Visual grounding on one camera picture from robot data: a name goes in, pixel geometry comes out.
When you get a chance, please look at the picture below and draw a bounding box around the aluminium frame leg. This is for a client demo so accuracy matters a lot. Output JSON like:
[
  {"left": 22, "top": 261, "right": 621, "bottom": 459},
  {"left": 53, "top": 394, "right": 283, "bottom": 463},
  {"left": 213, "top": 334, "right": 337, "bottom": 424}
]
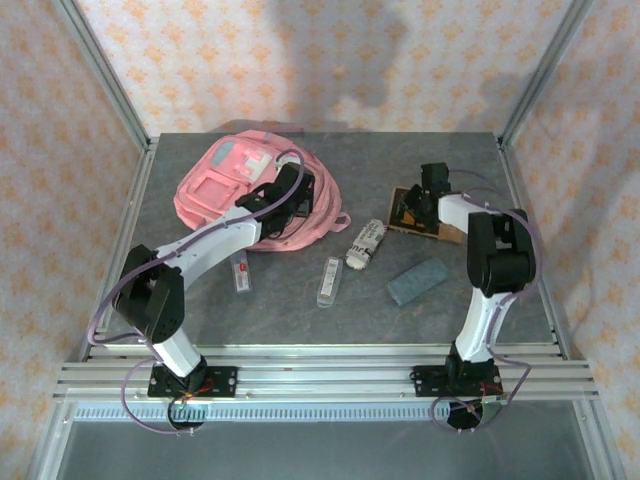
[
  {"left": 574, "top": 399, "right": 621, "bottom": 480},
  {"left": 27, "top": 399, "right": 76, "bottom": 480}
]

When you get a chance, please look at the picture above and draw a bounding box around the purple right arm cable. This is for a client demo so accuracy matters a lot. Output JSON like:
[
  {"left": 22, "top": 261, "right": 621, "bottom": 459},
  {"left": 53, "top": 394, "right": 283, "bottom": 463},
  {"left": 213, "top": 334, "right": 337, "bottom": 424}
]
[{"left": 432, "top": 167, "right": 545, "bottom": 434}]

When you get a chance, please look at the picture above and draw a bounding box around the newspaper print pouch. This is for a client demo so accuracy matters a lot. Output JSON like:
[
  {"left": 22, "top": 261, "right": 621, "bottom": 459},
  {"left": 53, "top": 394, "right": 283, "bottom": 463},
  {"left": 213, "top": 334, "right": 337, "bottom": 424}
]
[{"left": 345, "top": 218, "right": 387, "bottom": 271}]

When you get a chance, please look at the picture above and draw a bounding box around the blue grey pencil pouch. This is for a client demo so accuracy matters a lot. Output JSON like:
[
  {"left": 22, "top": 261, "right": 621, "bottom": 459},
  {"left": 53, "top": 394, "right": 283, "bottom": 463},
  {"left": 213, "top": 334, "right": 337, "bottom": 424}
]
[{"left": 386, "top": 257, "right": 449, "bottom": 305}]

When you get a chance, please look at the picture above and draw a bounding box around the slotted grey cable duct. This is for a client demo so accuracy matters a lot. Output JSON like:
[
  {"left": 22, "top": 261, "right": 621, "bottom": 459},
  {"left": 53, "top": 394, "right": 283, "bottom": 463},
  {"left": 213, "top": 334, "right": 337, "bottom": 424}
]
[{"left": 74, "top": 404, "right": 451, "bottom": 422}]

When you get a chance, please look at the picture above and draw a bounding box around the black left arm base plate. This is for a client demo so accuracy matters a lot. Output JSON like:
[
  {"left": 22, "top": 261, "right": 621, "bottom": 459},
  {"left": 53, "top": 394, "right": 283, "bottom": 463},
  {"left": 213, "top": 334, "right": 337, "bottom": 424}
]
[{"left": 147, "top": 366, "right": 239, "bottom": 400}]

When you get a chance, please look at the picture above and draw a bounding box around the black round cable port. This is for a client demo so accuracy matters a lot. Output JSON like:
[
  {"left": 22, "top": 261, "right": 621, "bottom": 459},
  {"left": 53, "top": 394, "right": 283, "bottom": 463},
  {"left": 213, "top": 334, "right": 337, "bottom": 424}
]
[
  {"left": 446, "top": 399, "right": 501, "bottom": 432},
  {"left": 167, "top": 399, "right": 207, "bottom": 432}
]

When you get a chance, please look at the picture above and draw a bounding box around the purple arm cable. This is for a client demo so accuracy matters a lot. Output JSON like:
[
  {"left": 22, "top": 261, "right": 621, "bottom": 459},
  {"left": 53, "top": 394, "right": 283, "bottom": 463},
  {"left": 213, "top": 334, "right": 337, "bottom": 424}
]
[
  {"left": 432, "top": 167, "right": 545, "bottom": 434},
  {"left": 88, "top": 148, "right": 307, "bottom": 436}
]

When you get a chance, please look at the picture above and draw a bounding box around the aluminium mounting rail beam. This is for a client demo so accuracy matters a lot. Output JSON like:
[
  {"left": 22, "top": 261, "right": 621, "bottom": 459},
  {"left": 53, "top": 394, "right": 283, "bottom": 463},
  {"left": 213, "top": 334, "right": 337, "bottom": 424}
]
[{"left": 53, "top": 344, "right": 600, "bottom": 401}]

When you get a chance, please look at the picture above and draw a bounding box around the clear pen box red label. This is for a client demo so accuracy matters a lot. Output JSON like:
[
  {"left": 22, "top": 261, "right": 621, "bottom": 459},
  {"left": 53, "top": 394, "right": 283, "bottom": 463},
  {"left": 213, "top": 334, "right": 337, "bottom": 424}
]
[{"left": 230, "top": 249, "right": 253, "bottom": 295}]

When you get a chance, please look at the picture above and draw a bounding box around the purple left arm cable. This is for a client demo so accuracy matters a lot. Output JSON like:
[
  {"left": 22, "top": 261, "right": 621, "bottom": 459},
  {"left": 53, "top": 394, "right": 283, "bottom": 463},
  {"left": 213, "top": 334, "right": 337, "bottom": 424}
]
[{"left": 88, "top": 148, "right": 307, "bottom": 436}]

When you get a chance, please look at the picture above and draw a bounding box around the aluminium frame post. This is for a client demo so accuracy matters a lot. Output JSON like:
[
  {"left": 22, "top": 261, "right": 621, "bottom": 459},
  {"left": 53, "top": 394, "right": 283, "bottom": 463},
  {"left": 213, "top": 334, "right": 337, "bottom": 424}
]
[
  {"left": 499, "top": 0, "right": 596, "bottom": 149},
  {"left": 52, "top": 0, "right": 151, "bottom": 151}
]

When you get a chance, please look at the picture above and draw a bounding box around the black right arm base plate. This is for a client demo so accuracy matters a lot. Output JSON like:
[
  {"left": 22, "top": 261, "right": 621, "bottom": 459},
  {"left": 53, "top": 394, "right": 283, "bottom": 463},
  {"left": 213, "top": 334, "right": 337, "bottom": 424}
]
[{"left": 412, "top": 364, "right": 503, "bottom": 399}]

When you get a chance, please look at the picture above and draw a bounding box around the clear pen box white label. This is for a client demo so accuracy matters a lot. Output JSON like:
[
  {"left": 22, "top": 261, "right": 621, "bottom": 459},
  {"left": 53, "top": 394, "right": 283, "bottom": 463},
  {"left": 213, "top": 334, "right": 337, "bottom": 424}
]
[{"left": 315, "top": 255, "right": 345, "bottom": 308}]

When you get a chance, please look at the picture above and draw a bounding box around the pink school backpack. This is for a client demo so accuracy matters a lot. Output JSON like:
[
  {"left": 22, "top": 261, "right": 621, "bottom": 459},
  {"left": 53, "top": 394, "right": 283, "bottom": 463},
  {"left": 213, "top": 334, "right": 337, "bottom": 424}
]
[{"left": 173, "top": 127, "right": 351, "bottom": 254}]

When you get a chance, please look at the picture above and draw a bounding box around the aluminium table side rail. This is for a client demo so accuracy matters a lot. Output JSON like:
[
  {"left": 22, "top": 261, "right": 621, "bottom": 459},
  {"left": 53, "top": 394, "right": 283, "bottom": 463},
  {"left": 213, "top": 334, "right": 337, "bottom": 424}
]
[
  {"left": 79, "top": 144, "right": 157, "bottom": 361},
  {"left": 497, "top": 139, "right": 571, "bottom": 359}
]

